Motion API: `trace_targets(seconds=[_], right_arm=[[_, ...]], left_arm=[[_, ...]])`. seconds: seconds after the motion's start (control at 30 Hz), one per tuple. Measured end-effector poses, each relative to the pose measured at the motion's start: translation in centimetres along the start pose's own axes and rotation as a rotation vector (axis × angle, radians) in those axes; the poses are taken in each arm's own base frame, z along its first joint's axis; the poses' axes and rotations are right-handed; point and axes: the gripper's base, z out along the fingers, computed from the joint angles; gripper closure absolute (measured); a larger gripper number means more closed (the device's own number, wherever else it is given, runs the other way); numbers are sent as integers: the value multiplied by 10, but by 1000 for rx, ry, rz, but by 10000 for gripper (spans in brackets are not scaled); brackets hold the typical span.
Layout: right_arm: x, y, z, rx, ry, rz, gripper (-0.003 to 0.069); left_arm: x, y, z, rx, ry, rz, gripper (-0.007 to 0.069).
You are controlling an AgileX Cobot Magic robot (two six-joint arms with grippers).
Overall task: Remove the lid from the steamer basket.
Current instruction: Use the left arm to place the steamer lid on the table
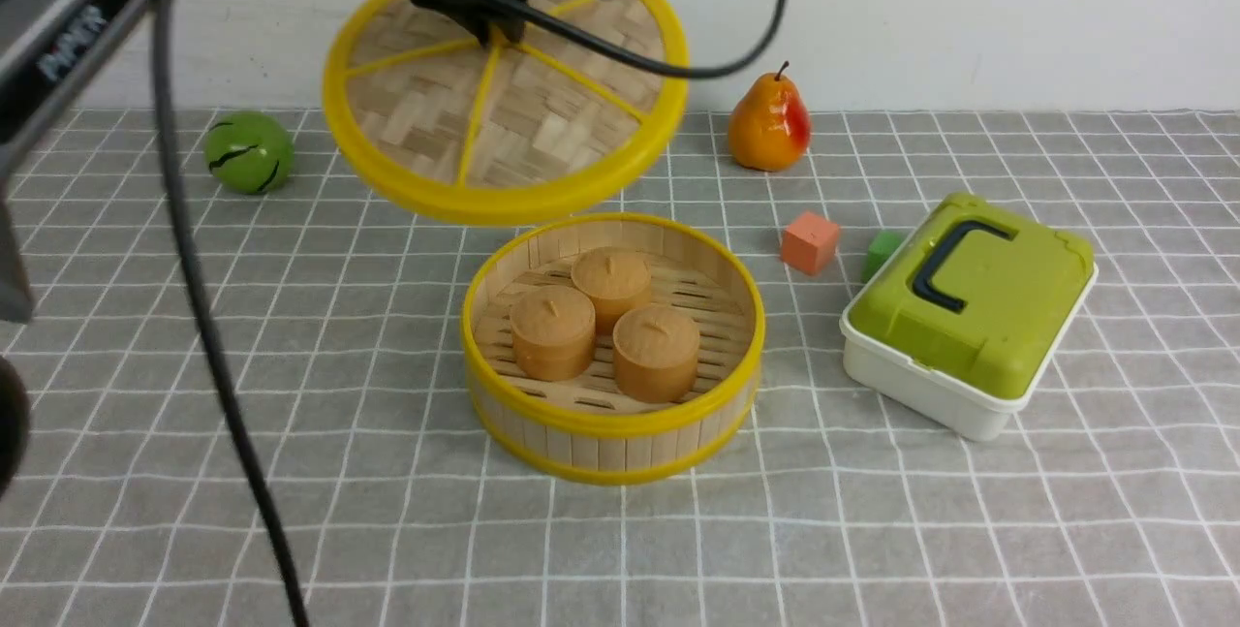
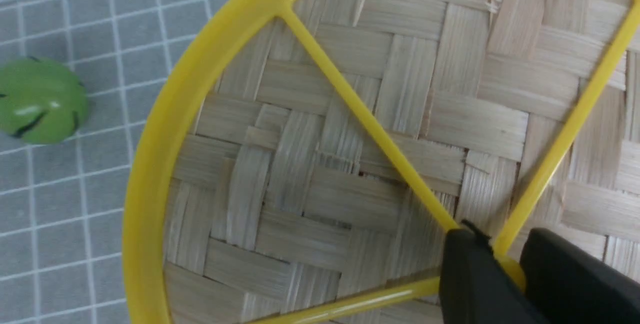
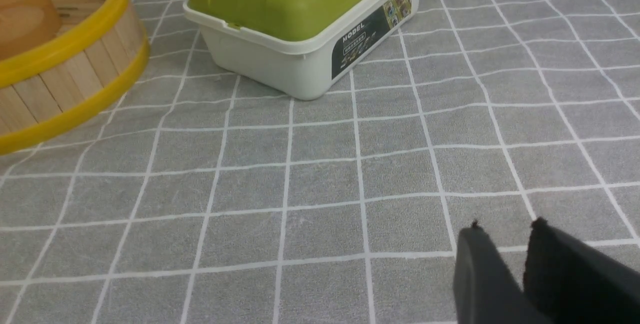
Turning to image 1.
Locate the yellow bamboo steamer lid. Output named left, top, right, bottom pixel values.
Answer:
left=322, top=0, right=688, bottom=226

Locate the yellow bamboo steamer basket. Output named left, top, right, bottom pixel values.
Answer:
left=460, top=212, right=766, bottom=486

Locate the orange red toy pear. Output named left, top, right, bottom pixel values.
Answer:
left=728, top=61, right=812, bottom=172

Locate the green toy watermelon ball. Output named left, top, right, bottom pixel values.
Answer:
left=203, top=110, right=295, bottom=195

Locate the brown toy bun back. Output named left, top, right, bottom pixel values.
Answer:
left=570, top=247, right=652, bottom=335

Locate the brown toy bun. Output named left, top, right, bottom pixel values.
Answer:
left=613, top=304, right=701, bottom=403
left=570, top=247, right=652, bottom=335
left=508, top=284, right=595, bottom=380

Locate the brown toy bun left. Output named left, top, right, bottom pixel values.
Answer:
left=508, top=284, right=595, bottom=380

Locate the orange cube block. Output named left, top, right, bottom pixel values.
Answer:
left=780, top=211, right=842, bottom=275

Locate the brown toy bun right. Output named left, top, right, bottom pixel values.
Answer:
left=613, top=304, right=701, bottom=403

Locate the green cube block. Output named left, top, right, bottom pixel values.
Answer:
left=862, top=229, right=905, bottom=283

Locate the green lidded white box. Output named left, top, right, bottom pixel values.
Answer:
left=839, top=193, right=1097, bottom=442

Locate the grey checked tablecloth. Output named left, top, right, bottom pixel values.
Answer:
left=1, top=110, right=1239, bottom=626

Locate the black cable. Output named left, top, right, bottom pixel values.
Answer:
left=150, top=0, right=791, bottom=627

